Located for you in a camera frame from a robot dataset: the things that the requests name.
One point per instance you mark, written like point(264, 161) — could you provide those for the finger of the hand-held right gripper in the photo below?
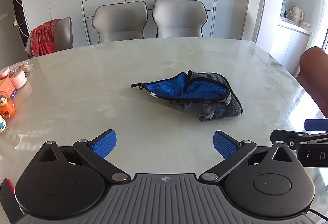
point(284, 137)
point(316, 124)

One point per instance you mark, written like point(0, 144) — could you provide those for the grey chair with draped cloth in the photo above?
point(65, 34)

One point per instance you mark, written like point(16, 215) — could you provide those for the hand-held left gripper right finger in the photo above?
point(225, 145)

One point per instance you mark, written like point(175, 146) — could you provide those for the grey dining chair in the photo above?
point(119, 22)
point(179, 18)

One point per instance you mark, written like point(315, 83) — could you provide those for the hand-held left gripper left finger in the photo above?
point(105, 143)

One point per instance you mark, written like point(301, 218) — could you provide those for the orange cardboard box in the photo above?
point(6, 86)

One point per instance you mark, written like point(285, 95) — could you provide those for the blue and grey towel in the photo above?
point(205, 104)

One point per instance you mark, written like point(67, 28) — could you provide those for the small clear bottle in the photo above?
point(6, 134)

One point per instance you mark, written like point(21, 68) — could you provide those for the white side counter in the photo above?
point(289, 44)

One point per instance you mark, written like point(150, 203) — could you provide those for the orange cartoon toy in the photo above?
point(6, 107)

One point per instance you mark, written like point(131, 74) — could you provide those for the clear plastic bag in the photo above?
point(24, 66)

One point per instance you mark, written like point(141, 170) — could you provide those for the brown leather chair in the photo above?
point(315, 72)

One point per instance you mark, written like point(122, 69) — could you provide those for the red patterned cloth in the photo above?
point(44, 38)

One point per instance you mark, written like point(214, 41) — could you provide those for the red phone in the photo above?
point(7, 195)

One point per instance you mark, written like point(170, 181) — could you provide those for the pink round jar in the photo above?
point(19, 79)

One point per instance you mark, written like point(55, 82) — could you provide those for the white decorative branches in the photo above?
point(19, 8)

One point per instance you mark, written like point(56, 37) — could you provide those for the white electric kettle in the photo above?
point(296, 14)

